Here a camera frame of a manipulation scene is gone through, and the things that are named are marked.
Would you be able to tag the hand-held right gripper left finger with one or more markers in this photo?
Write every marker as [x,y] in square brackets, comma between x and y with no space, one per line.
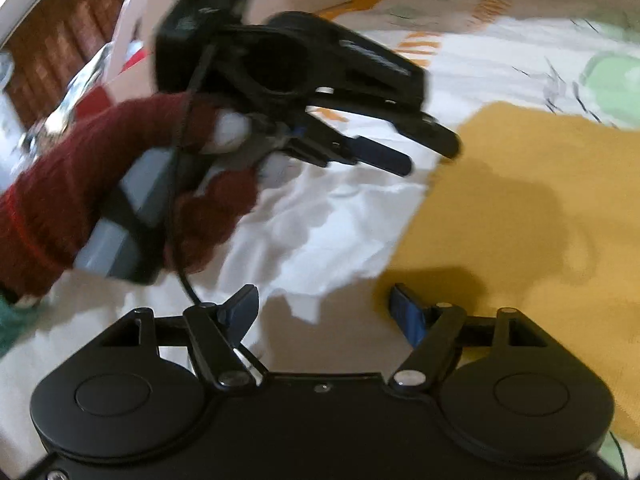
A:
[240,310]

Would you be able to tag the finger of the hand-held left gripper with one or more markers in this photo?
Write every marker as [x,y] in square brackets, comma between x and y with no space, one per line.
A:
[380,156]
[425,130]

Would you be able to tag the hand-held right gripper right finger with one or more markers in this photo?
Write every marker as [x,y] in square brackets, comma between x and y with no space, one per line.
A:
[407,317]

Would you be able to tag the yellow small garment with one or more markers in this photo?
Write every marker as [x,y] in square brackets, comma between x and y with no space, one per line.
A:
[550,210]

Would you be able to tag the person's left hand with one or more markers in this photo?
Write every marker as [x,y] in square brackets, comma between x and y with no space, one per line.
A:
[75,175]

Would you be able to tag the white leaf-print duvet cover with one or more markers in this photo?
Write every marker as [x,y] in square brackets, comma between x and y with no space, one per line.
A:
[325,220]

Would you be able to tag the brown wooden cabinet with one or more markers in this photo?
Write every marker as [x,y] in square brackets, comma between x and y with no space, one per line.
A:
[65,25]

